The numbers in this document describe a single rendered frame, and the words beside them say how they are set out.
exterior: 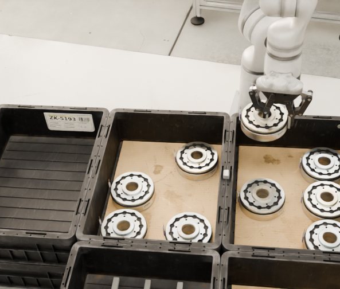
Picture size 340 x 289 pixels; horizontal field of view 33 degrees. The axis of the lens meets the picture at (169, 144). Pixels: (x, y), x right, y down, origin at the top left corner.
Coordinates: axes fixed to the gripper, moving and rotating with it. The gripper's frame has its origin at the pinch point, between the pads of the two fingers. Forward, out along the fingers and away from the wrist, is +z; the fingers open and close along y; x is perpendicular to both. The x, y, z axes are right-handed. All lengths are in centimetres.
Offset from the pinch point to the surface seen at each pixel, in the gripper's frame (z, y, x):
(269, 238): 16.4, -1.4, 20.8
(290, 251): 6.3, -6.2, 29.8
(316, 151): 14.0, -9.5, -4.8
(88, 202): 7.3, 37.7, 25.1
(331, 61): 102, -16, -153
